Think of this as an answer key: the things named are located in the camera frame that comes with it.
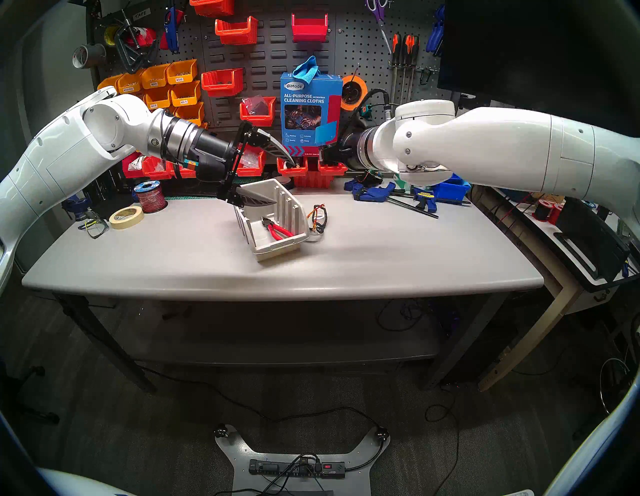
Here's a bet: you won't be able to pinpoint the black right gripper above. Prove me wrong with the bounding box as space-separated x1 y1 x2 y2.
320 127 371 171

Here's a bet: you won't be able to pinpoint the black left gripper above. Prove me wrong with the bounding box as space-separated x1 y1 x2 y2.
192 122 296 209

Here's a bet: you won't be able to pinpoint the red-handled pliers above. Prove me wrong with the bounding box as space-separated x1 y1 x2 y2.
261 216 296 240

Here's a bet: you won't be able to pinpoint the orange black safety glasses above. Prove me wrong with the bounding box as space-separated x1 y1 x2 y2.
307 203 328 235

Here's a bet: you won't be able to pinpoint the beige plastic storage bin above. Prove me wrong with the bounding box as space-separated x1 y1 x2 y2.
234 179 311 262

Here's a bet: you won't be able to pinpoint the blue cleaning cloths box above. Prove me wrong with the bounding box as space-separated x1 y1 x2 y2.
280 72 344 157

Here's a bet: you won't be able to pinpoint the orange tape roll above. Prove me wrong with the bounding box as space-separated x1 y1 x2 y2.
341 75 369 112

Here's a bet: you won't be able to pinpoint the plain blue bar clamp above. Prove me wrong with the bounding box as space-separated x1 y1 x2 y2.
345 180 438 219

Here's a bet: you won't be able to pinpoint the blue microfiber cloth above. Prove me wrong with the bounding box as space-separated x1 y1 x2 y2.
292 56 319 83

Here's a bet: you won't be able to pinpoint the yellow bin labelled M3-6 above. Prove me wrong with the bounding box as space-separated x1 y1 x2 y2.
175 102 206 127

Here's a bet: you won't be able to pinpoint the dark louvered bin panel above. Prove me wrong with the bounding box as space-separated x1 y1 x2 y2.
199 0 337 132

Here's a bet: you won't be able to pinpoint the yellow bin labelled M3-4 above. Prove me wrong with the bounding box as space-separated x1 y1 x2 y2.
171 81 202 107

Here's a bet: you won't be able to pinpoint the grey perforated pegboard panel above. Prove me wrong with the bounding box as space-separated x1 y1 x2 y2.
334 0 453 133
85 0 203 131

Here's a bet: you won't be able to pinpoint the orange black screwdriver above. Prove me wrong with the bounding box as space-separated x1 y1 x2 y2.
410 36 420 103
401 34 412 103

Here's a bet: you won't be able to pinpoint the yellow bin labelled M3X6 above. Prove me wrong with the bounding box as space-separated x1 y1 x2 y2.
166 59 198 85

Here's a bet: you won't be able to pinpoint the yellow bin labelled M4-6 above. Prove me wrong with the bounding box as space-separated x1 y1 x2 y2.
145 86 174 110

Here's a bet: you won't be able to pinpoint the blue plastic bin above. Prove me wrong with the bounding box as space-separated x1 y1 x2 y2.
432 175 472 201

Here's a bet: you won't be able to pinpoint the beige masking tape roll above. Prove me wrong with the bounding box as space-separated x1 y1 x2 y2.
109 205 145 231

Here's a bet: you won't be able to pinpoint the blue spring clamps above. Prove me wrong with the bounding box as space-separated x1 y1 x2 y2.
425 4 447 57

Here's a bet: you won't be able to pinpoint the yellow bin labelled M3X5 BAG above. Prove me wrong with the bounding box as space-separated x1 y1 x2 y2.
117 71 146 95

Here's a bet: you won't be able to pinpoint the grey C-clamp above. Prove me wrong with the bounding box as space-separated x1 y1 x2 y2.
114 9 160 75

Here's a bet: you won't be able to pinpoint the clear safety glasses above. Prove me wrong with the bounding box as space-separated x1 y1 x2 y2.
77 210 110 239

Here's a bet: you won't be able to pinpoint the blue bench vise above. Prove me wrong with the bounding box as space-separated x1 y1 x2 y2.
61 195 93 221

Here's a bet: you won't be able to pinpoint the black monitor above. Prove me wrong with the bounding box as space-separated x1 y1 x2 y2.
437 0 640 158

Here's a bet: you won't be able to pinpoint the beige wooden side table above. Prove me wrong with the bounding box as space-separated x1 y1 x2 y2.
472 185 601 392

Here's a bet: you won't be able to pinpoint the black flat tray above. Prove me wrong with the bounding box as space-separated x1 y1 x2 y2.
552 197 632 292

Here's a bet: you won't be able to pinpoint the black power strip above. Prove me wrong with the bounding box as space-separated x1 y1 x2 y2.
248 458 347 479

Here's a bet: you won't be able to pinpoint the black cable with metal plug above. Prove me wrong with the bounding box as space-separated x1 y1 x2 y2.
350 89 401 126

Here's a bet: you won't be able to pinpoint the red wire spool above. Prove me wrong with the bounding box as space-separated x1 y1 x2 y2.
133 180 168 214

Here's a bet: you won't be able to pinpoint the purple-handled scissors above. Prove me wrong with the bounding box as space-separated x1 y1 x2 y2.
365 0 392 56

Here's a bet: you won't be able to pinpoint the grey workbench frame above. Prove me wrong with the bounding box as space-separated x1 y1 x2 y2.
52 295 511 393

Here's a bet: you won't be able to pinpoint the silver duct tape roll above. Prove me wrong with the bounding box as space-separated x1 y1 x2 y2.
71 43 107 70

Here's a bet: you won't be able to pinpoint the red wire spools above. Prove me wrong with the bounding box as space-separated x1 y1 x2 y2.
532 199 563 225

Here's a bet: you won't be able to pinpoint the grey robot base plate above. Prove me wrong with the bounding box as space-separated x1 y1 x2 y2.
214 424 391 496

